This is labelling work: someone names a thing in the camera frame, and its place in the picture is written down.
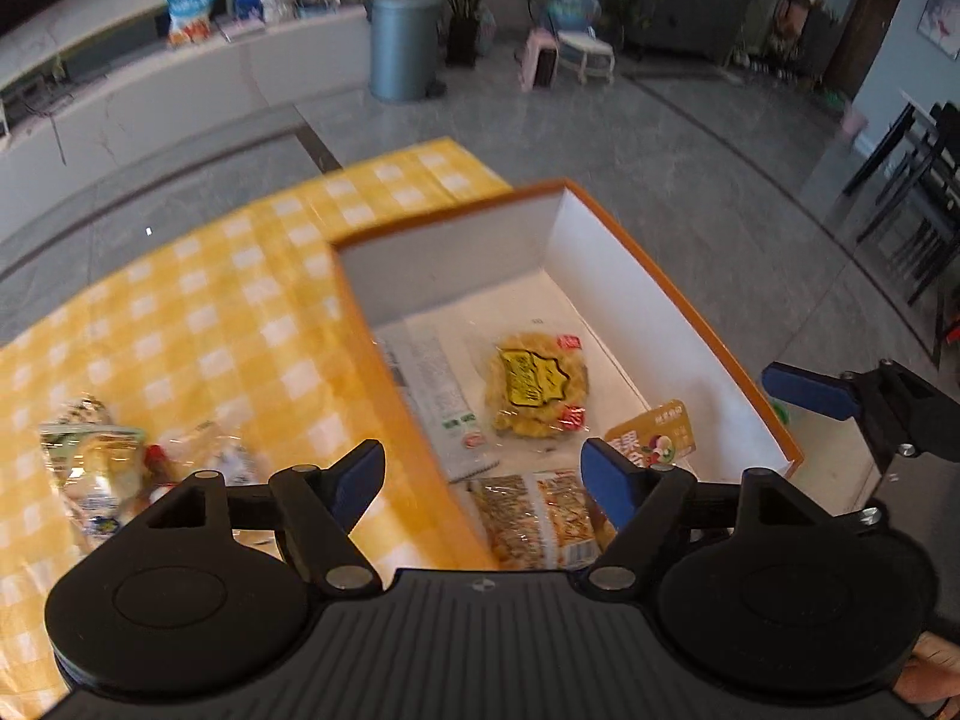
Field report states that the dark dining table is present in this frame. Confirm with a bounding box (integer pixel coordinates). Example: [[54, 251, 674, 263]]
[[841, 91, 937, 197]]

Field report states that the white sachet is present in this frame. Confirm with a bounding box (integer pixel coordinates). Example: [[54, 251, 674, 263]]
[[374, 322, 498, 483]]

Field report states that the green chips bag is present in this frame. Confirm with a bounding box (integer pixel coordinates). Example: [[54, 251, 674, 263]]
[[39, 395, 146, 553]]

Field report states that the operator hand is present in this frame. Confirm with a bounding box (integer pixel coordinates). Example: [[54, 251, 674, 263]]
[[895, 632, 960, 706]]

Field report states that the yellow round cake packet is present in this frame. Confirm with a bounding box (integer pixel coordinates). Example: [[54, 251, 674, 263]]
[[480, 328, 590, 440]]

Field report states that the white tv console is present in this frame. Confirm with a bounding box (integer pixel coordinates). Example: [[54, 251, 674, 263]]
[[2, 7, 371, 239]]

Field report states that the orange dried fruit bag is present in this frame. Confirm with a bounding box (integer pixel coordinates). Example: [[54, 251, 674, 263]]
[[604, 400, 697, 468]]

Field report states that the grey pedal trash bin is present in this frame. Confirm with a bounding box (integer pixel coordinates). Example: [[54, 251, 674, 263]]
[[370, 0, 443, 103]]

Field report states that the yellow checkered tablecloth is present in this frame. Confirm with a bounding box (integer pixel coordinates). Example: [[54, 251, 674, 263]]
[[2, 138, 506, 718]]

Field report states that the blue water jug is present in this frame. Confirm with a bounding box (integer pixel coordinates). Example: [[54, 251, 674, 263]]
[[542, 0, 601, 36]]

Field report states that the white round stool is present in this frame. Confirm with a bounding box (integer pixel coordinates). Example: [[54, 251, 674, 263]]
[[556, 31, 617, 86]]

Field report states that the clear quail egg packet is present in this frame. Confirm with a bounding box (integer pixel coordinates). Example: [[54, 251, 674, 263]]
[[164, 421, 262, 486]]

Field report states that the blue snack bag on console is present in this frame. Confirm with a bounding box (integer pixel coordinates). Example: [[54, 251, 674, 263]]
[[166, 0, 215, 47]]

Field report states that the framed wall picture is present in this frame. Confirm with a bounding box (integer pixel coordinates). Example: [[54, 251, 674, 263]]
[[918, 0, 960, 60]]

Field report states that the nut mix packet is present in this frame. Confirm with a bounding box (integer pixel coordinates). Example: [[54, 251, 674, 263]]
[[467, 470, 615, 571]]

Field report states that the pink space heater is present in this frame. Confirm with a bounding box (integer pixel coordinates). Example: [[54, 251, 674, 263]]
[[519, 28, 560, 93]]

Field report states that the orange cardboard box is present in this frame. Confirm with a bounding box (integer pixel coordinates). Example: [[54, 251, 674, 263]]
[[332, 181, 804, 569]]

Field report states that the black dining chair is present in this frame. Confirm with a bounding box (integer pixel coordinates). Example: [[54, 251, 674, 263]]
[[854, 103, 958, 361]]

